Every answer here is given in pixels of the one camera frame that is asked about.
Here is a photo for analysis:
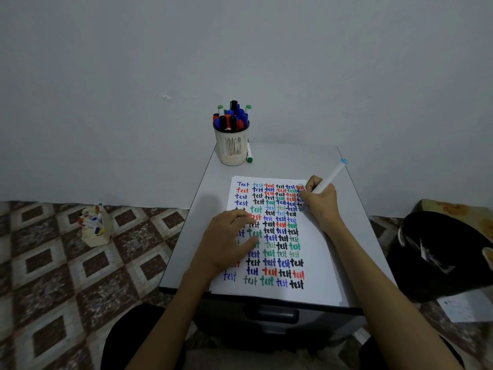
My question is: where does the beige fuzzy cloth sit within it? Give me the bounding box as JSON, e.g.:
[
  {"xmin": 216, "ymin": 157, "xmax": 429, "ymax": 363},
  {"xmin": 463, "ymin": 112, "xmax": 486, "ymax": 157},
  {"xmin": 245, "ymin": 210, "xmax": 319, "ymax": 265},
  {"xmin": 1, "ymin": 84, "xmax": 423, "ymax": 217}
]
[{"xmin": 183, "ymin": 346, "xmax": 347, "ymax": 370}]

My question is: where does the person's leg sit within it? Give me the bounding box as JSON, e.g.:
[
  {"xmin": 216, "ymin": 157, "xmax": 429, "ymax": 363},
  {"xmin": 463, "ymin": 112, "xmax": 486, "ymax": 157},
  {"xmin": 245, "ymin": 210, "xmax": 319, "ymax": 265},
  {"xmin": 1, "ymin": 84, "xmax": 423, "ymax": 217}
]
[
  {"xmin": 358, "ymin": 331, "xmax": 465, "ymax": 370},
  {"xmin": 101, "ymin": 303, "xmax": 185, "ymax": 370}
]

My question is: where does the black plastic bucket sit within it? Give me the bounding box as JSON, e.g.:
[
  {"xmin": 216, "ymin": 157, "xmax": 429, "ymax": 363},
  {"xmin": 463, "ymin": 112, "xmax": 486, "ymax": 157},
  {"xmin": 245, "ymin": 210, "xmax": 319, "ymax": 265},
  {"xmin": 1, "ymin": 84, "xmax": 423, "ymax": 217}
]
[{"xmin": 387, "ymin": 211, "xmax": 493, "ymax": 303}]

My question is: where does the yellow floral cushion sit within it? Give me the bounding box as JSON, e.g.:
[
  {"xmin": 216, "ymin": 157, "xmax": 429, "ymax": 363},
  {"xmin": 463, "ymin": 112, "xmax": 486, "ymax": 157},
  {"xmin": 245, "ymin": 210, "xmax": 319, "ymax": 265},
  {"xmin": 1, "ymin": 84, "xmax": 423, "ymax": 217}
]
[{"xmin": 414, "ymin": 199, "xmax": 493, "ymax": 243}]

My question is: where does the person's right forearm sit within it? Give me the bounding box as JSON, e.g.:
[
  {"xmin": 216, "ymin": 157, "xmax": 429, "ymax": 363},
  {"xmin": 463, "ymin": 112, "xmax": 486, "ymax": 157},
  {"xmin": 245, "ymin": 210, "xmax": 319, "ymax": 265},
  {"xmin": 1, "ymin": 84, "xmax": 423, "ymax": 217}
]
[{"xmin": 327, "ymin": 225, "xmax": 465, "ymax": 370}]

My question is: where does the light blue capped white marker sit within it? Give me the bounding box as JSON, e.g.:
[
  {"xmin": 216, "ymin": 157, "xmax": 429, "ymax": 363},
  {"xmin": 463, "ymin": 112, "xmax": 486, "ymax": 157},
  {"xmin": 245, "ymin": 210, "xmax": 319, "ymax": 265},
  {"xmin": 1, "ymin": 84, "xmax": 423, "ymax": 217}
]
[{"xmin": 300, "ymin": 158, "xmax": 348, "ymax": 211}]

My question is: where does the person's left leg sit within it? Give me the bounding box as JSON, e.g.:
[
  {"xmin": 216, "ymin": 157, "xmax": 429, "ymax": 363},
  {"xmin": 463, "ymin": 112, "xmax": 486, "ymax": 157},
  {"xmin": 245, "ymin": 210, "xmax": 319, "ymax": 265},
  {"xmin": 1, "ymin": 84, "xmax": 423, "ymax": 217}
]
[{"xmin": 101, "ymin": 303, "xmax": 185, "ymax": 370}]

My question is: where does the grey drawer cabinet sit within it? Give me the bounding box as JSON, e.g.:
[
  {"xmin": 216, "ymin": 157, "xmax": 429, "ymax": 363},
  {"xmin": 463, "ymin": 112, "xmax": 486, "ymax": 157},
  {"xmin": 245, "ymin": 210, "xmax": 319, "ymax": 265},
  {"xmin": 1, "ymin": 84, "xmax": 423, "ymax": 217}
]
[{"xmin": 159, "ymin": 142, "xmax": 397, "ymax": 343}]

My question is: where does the white paper with colored writing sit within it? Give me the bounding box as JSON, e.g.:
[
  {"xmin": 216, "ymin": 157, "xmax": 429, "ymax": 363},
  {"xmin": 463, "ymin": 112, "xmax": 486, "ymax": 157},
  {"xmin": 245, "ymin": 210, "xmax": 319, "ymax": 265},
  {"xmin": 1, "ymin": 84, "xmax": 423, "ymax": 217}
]
[{"xmin": 209, "ymin": 176, "xmax": 344, "ymax": 307}]

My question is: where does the beige mesh cup black rim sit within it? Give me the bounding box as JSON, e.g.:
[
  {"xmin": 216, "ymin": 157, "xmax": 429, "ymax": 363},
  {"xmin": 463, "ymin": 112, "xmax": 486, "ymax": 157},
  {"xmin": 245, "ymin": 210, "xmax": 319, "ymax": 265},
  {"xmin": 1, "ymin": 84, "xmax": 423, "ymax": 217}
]
[{"xmin": 213, "ymin": 121, "xmax": 250, "ymax": 167}]

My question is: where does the person's right leg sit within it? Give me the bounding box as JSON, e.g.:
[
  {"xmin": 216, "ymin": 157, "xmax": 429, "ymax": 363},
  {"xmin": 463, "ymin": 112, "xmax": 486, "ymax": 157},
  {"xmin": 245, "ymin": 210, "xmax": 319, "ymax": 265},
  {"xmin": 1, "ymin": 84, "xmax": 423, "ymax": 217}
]
[{"xmin": 358, "ymin": 331, "xmax": 465, "ymax": 370}]

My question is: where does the small cream box of pens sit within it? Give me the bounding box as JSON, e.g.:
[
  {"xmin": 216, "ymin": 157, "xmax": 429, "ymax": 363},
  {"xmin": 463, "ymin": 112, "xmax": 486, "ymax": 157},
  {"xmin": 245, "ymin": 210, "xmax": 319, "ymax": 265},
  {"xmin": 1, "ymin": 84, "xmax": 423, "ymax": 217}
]
[{"xmin": 78, "ymin": 203, "xmax": 113, "ymax": 248}]

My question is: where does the person's left forearm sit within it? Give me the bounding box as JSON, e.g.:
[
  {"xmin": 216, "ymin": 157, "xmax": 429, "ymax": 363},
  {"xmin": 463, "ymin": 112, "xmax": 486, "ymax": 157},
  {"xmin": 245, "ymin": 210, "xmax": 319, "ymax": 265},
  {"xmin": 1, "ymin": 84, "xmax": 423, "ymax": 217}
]
[{"xmin": 127, "ymin": 271, "xmax": 211, "ymax": 370}]

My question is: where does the person's right hand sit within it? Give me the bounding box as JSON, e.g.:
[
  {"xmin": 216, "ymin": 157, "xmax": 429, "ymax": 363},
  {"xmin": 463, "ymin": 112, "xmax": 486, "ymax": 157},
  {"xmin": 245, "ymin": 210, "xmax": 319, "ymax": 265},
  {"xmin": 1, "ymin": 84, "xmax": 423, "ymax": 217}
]
[{"xmin": 299, "ymin": 175, "xmax": 346, "ymax": 237}]

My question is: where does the person's left hand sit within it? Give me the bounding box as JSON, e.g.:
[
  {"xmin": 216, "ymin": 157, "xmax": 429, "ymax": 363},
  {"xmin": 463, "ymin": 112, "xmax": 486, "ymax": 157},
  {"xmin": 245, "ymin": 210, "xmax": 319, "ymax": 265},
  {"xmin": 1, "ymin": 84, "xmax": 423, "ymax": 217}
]
[{"xmin": 187, "ymin": 209, "xmax": 259, "ymax": 284}]

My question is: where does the white sheet with faint marks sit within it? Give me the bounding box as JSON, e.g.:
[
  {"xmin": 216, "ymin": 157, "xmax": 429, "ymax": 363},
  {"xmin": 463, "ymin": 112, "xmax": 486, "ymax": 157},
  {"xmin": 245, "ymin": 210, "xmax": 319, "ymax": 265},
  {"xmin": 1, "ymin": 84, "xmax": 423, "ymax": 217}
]
[{"xmin": 437, "ymin": 288, "xmax": 493, "ymax": 323}]

